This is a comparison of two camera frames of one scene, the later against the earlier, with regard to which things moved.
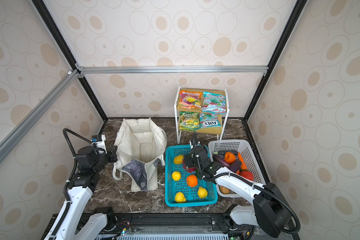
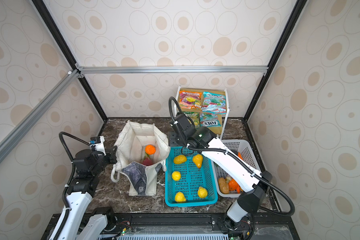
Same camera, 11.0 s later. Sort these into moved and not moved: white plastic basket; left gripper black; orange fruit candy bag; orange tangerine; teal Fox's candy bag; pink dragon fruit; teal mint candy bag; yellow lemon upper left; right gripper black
Moved: orange tangerine; right gripper black; pink dragon fruit
Not moved: left gripper black; orange fruit candy bag; yellow lemon upper left; teal Fox's candy bag; white plastic basket; teal mint candy bag
